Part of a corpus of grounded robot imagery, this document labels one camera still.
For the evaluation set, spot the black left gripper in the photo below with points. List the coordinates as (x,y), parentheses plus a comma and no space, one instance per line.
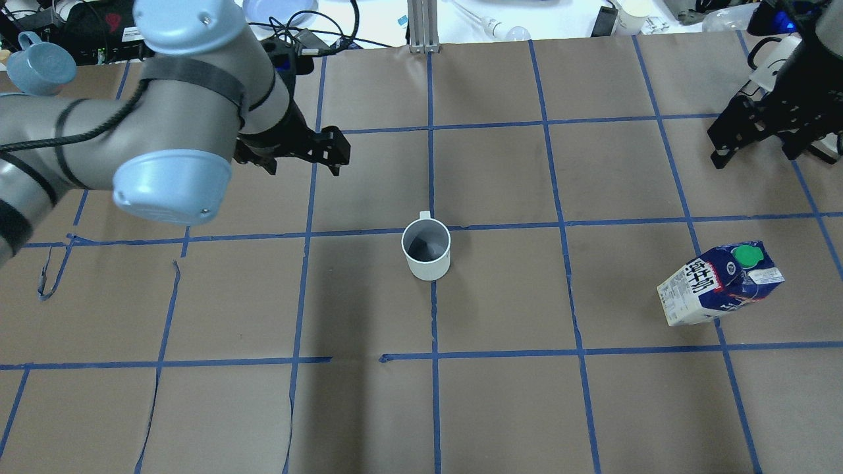
(288,139)

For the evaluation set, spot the white smiley mug on rack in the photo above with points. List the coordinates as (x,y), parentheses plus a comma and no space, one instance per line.
(767,58)

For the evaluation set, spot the light blue plate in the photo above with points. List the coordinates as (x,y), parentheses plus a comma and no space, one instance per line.
(258,13)

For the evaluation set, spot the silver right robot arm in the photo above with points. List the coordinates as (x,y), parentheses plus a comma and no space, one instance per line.
(796,69)

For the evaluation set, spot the blue mug on tree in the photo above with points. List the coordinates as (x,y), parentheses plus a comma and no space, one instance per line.
(40,68)

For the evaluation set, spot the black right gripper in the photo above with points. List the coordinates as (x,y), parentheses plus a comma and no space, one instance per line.
(792,100)

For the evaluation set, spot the blue white milk carton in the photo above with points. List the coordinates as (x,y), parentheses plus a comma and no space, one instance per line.
(721,280)

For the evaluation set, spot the white paper cup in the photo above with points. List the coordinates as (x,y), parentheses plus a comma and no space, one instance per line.
(632,16)

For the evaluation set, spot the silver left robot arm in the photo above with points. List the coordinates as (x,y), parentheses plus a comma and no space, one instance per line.
(209,96)

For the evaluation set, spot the white grey mug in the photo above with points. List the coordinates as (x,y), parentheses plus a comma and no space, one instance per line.
(426,243)

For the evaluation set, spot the black computer box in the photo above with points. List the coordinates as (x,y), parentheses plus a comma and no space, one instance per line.
(100,32)

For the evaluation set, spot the aluminium frame post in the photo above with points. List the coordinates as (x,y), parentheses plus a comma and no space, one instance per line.
(423,27)

